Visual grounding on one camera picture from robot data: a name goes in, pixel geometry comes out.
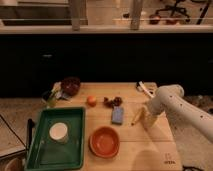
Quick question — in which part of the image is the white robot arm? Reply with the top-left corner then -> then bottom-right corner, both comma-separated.
142,85 -> 213,143

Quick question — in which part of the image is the black office chair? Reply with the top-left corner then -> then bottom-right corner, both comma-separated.
155,0 -> 190,22

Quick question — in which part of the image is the green plastic tray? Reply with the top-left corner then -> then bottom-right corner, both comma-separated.
25,107 -> 85,171

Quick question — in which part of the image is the dark red bowl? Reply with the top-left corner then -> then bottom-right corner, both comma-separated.
61,77 -> 81,96

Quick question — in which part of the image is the orange fruit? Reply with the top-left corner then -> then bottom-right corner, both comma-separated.
87,96 -> 97,107

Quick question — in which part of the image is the dark grape bunch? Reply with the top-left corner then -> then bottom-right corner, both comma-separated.
103,97 -> 123,108

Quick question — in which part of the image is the black cable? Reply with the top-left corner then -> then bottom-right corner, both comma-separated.
0,114 -> 28,150

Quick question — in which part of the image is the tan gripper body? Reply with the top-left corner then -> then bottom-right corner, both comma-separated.
142,106 -> 157,130

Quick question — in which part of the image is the yellow banana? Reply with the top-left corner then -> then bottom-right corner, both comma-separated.
131,107 -> 145,126

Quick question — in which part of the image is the blue sponge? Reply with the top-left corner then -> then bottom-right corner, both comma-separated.
111,106 -> 124,125

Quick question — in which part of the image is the white handled knife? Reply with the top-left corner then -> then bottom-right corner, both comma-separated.
136,81 -> 154,98

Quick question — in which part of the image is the red orange bowl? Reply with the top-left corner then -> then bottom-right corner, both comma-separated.
89,126 -> 120,158

